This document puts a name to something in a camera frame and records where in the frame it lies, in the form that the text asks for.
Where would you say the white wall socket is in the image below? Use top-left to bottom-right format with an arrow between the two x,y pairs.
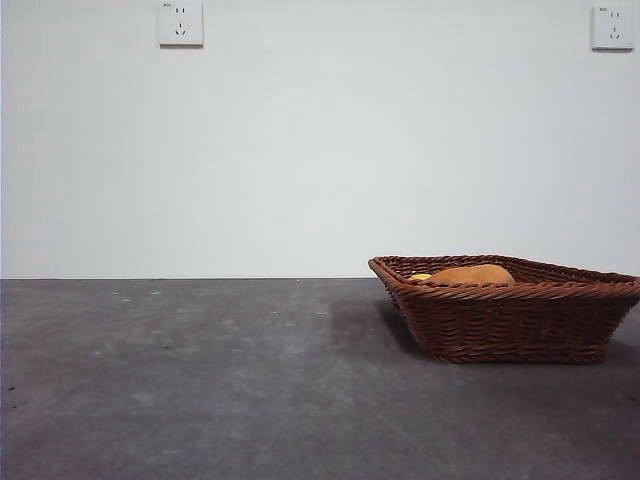
591,4 -> 634,52
159,1 -> 205,50

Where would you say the brown wicker basket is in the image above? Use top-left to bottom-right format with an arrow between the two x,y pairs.
368,255 -> 640,365

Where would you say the brown potato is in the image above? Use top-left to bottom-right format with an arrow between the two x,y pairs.
427,264 -> 516,287

